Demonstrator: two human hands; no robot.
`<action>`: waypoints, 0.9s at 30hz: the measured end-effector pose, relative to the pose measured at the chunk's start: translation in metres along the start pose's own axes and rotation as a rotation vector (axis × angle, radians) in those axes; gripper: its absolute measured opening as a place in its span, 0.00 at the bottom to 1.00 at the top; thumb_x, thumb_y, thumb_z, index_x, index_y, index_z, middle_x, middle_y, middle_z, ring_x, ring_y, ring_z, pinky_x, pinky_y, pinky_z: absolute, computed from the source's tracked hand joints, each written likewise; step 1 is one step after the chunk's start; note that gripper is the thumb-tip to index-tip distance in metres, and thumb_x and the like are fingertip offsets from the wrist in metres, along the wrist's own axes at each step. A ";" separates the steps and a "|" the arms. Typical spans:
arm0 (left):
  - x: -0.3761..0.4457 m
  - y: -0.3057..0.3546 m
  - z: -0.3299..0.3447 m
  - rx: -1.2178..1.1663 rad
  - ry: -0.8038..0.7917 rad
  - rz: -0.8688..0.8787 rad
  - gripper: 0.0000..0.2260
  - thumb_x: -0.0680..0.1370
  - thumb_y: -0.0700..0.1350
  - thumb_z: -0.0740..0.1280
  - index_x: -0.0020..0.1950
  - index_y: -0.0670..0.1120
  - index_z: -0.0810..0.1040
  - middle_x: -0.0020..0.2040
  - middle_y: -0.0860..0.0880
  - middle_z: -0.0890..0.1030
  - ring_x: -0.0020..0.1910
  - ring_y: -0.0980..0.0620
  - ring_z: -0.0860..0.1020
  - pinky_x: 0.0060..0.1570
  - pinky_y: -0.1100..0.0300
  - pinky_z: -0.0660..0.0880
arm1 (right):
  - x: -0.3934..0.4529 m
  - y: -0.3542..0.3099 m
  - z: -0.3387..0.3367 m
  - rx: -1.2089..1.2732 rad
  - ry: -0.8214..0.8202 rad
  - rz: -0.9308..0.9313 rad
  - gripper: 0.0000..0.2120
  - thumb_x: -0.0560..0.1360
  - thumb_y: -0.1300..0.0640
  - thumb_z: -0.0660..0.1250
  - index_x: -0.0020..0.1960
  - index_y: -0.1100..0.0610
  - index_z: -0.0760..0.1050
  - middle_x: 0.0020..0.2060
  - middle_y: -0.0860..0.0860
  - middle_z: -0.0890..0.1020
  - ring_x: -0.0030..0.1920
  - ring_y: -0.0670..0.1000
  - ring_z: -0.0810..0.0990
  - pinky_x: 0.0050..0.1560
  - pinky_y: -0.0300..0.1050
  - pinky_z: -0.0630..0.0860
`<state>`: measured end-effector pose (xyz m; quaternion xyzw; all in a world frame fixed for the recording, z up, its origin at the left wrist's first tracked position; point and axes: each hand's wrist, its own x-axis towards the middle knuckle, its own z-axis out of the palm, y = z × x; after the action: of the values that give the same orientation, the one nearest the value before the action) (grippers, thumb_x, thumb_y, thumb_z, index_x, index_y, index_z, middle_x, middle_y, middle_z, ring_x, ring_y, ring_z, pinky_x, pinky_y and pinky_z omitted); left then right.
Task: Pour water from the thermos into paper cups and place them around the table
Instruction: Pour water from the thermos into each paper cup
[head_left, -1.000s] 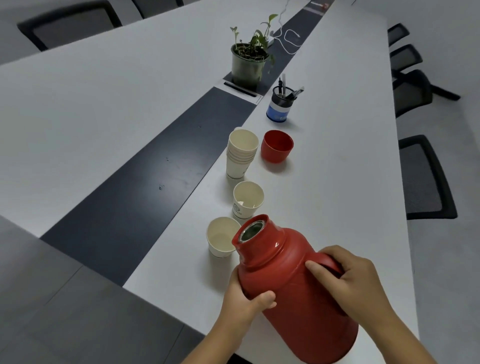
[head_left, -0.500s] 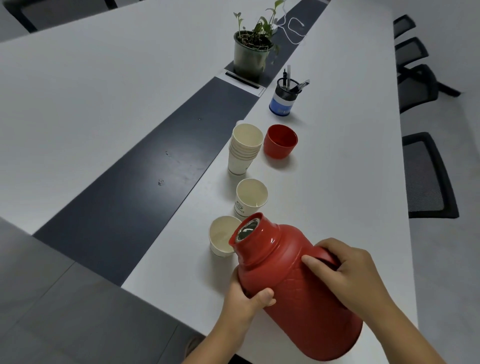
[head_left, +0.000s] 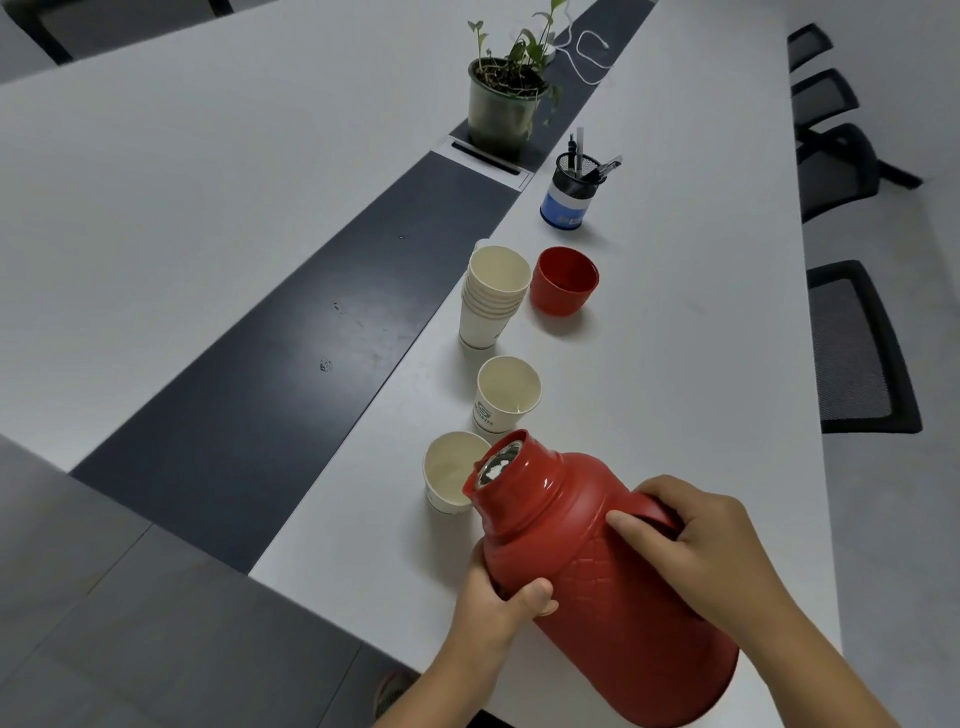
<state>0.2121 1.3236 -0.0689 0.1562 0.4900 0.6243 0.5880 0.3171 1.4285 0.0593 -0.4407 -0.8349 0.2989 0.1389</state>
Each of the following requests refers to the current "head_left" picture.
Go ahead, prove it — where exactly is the person's right hand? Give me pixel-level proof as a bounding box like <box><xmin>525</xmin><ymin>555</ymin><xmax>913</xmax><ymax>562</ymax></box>
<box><xmin>604</xmin><ymin>474</ymin><xmax>794</xmax><ymax>655</ymax></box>

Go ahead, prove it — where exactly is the person's left hand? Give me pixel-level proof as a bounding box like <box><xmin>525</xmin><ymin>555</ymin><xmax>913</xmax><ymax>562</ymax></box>
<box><xmin>448</xmin><ymin>539</ymin><xmax>562</xmax><ymax>678</ymax></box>

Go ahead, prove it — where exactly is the red thermos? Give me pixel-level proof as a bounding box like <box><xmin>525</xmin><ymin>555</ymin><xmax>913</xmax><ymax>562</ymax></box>
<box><xmin>461</xmin><ymin>428</ymin><xmax>742</xmax><ymax>728</ymax></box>

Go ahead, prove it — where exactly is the white paper cup blue print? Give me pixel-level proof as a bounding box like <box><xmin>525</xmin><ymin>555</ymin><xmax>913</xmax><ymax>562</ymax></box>
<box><xmin>423</xmin><ymin>431</ymin><xmax>493</xmax><ymax>516</ymax></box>
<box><xmin>472</xmin><ymin>355</ymin><xmax>543</xmax><ymax>436</ymax></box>

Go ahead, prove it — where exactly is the stack of white paper cups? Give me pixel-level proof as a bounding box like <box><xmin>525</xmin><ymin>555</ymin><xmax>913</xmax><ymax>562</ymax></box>
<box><xmin>458</xmin><ymin>245</ymin><xmax>533</xmax><ymax>352</ymax></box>

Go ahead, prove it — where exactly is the red thermos lid cup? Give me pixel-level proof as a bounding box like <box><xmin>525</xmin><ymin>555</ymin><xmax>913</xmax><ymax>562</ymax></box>
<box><xmin>529</xmin><ymin>246</ymin><xmax>601</xmax><ymax>317</ymax></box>

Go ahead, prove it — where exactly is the person's grey shoe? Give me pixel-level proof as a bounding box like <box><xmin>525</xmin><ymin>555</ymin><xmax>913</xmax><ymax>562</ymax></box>
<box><xmin>372</xmin><ymin>665</ymin><xmax>421</xmax><ymax>721</ymax></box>

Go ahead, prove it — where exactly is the white conference table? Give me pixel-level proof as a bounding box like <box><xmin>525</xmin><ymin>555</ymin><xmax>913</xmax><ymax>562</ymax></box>
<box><xmin>0</xmin><ymin>0</ymin><xmax>843</xmax><ymax>728</ymax></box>

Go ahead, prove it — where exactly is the black mesh pen holder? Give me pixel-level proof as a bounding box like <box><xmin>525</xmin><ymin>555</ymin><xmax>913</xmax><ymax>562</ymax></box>
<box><xmin>539</xmin><ymin>152</ymin><xmax>604</xmax><ymax>230</ymax></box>

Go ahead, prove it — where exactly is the potted green plant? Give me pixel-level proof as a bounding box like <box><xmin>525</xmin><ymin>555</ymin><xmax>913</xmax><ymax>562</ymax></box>
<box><xmin>466</xmin><ymin>0</ymin><xmax>569</xmax><ymax>160</ymax></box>

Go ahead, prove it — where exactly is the silver table cable hatch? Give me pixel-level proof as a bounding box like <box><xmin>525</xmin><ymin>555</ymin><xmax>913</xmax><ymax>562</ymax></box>
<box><xmin>433</xmin><ymin>134</ymin><xmax>535</xmax><ymax>193</ymax></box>

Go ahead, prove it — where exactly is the white charging cable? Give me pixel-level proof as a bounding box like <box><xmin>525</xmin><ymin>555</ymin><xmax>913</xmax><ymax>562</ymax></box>
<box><xmin>558</xmin><ymin>29</ymin><xmax>614</xmax><ymax>86</ymax></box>

